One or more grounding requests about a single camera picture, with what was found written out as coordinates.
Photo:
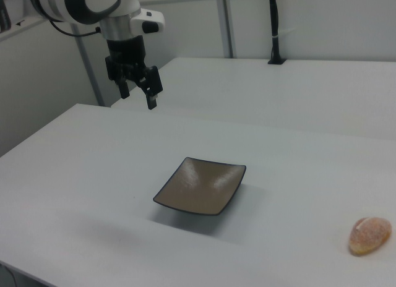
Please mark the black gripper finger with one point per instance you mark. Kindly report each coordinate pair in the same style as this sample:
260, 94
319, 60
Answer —
154, 89
124, 89

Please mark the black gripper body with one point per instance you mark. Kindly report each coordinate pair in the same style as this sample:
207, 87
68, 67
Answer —
125, 52

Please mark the sugared orange bread roll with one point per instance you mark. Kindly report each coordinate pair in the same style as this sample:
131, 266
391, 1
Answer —
369, 236

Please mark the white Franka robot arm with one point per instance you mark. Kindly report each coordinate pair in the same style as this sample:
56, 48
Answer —
62, 5

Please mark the square brown ceramic plate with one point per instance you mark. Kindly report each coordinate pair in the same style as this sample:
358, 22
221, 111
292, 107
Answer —
199, 188

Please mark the grey partition corner post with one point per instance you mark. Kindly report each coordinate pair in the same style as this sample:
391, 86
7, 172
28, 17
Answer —
89, 70

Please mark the black camera stand pole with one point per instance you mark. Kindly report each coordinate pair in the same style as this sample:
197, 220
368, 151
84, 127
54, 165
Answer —
275, 21

